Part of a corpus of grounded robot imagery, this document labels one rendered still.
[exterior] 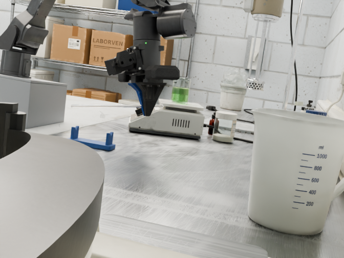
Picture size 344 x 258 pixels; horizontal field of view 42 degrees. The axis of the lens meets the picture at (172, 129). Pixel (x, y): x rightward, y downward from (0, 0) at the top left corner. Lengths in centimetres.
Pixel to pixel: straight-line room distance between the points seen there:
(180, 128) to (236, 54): 246
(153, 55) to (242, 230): 46
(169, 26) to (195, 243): 57
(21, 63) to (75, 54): 244
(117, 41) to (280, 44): 125
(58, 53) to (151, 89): 278
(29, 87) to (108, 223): 71
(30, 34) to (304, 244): 82
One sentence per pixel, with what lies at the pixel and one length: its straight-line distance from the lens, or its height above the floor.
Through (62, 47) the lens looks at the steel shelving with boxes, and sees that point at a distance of 366.
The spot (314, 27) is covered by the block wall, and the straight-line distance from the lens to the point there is 362.
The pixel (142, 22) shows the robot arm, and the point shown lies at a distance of 93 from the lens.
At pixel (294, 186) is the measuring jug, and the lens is 59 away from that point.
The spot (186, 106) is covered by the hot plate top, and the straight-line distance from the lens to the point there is 120.
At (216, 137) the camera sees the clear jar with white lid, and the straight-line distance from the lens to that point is 123.
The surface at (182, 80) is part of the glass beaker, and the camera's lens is 121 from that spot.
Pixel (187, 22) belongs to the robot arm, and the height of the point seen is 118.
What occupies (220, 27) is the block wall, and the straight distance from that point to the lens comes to 366.
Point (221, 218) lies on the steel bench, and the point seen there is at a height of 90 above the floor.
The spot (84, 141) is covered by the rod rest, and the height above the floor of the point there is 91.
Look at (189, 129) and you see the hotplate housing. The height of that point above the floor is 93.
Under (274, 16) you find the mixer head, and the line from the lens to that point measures 156.
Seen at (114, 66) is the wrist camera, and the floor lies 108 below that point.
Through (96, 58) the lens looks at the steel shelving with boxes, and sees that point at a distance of 358.
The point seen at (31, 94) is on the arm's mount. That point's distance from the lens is 110.
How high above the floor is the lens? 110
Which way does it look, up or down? 8 degrees down
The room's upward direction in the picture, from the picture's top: 8 degrees clockwise
